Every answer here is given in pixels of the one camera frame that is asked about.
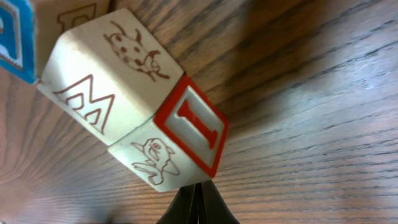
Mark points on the plain wood block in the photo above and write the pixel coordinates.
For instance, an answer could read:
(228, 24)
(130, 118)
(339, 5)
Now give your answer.
(110, 74)

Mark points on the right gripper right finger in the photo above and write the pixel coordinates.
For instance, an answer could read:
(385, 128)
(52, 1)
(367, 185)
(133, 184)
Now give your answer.
(212, 209)

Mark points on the blue L block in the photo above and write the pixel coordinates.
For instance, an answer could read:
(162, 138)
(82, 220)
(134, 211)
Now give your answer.
(30, 29)

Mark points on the wood block red bone face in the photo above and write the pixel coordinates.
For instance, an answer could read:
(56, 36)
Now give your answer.
(180, 145)

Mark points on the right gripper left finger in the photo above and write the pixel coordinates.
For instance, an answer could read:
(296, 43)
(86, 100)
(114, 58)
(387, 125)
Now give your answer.
(181, 208)

